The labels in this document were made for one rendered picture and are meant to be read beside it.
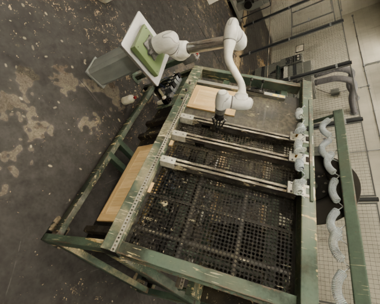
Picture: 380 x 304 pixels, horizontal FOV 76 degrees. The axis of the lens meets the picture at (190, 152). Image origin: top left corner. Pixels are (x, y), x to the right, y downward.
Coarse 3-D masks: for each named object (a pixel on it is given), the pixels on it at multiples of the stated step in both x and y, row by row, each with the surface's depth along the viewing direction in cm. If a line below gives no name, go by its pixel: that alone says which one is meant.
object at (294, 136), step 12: (180, 120) 233; (192, 120) 228; (204, 120) 228; (216, 120) 227; (228, 132) 227; (240, 132) 222; (252, 132) 218; (264, 132) 219; (288, 144) 216; (312, 144) 206
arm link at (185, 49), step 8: (184, 40) 229; (200, 40) 221; (208, 40) 216; (216, 40) 212; (240, 40) 198; (184, 48) 227; (192, 48) 224; (200, 48) 221; (208, 48) 218; (216, 48) 216; (240, 48) 208; (176, 56) 233; (184, 56) 232
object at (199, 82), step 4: (200, 80) 271; (200, 84) 271; (204, 84) 270; (208, 84) 268; (212, 84) 267; (216, 84) 267; (220, 84) 267; (224, 84) 267; (216, 88) 269; (220, 88) 268; (224, 88) 266; (228, 88) 265; (232, 88) 263; (236, 88) 263; (248, 92) 261; (252, 92) 260; (264, 92) 260; (268, 92) 260; (260, 96) 261; (264, 96) 259; (268, 96) 258; (272, 96) 256; (280, 100) 257; (284, 100) 256
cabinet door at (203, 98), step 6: (198, 90) 263; (204, 90) 264; (210, 90) 264; (216, 90) 264; (228, 90) 264; (192, 96) 257; (198, 96) 258; (204, 96) 258; (210, 96) 258; (192, 102) 251; (198, 102) 252; (204, 102) 252; (210, 102) 252; (192, 108) 248; (198, 108) 246; (204, 108) 246; (210, 108) 246; (228, 114) 241; (234, 114) 241
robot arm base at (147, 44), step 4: (148, 36) 226; (148, 40) 221; (144, 44) 217; (148, 44) 220; (148, 48) 221; (152, 48) 220; (148, 52) 219; (152, 52) 222; (152, 56) 226; (156, 56) 230
